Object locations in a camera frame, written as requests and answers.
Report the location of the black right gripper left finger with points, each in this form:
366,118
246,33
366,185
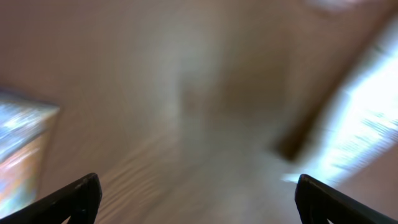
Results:
77,202

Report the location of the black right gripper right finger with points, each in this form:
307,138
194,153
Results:
319,203

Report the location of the white floral cream tube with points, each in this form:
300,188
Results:
359,124

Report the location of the yellow orange snack bag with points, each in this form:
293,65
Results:
26,126

